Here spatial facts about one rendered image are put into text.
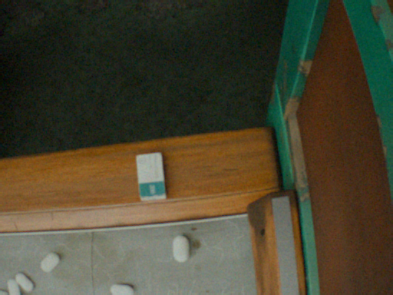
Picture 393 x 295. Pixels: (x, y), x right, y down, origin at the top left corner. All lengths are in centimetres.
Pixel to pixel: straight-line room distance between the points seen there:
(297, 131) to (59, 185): 35
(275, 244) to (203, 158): 19
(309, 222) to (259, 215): 8
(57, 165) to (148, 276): 21
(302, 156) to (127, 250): 28
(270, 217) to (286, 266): 7
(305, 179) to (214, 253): 19
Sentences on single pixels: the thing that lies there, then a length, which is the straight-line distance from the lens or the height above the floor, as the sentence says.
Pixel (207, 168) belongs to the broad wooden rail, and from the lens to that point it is 81.
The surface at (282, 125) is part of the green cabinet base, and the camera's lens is 77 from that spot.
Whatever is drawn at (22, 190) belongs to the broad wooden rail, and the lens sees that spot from 85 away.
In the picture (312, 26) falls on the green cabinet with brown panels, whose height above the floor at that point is 110.
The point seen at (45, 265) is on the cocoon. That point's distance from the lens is 83.
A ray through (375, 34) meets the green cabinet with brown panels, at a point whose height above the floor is 126.
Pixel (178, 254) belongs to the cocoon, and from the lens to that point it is 79.
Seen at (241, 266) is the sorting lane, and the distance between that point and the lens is 81.
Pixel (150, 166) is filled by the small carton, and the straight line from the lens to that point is 80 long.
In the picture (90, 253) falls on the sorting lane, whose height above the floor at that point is 74.
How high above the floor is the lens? 155
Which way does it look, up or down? 71 degrees down
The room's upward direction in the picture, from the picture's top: 4 degrees counter-clockwise
